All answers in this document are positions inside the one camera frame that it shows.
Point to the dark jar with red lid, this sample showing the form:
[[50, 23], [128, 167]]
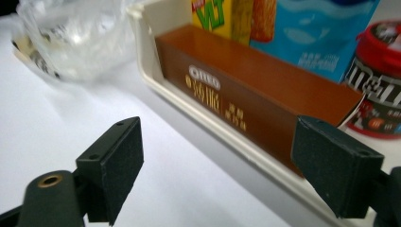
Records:
[[381, 78]]

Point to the brown biscuit box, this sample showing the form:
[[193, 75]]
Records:
[[236, 94]]

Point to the white plastic tray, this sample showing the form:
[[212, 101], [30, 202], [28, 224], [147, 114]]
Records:
[[148, 47]]

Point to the blue snack pouch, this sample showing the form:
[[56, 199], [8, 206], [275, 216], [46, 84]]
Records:
[[315, 31]]

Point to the translucent smiley plastic bag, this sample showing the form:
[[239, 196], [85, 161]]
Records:
[[78, 38]]

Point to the yellow drink carton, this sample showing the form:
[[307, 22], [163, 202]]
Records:
[[214, 15]]

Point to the white board sheet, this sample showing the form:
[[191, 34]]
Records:
[[63, 110]]

